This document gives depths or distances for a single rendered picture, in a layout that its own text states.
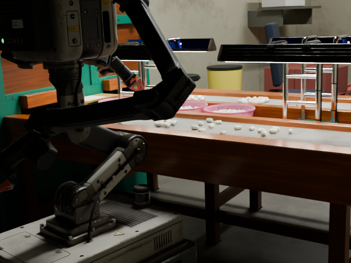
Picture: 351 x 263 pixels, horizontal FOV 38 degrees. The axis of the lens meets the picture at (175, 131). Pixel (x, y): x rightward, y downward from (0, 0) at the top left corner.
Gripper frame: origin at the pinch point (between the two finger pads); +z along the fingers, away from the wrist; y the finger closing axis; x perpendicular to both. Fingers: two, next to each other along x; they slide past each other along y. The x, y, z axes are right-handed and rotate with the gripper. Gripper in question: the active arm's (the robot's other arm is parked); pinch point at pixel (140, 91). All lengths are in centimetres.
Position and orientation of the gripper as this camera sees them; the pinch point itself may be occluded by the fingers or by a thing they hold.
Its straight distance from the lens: 236.6
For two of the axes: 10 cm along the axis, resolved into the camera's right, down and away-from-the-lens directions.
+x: 7.1, -7.0, 0.7
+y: 2.9, 2.0, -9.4
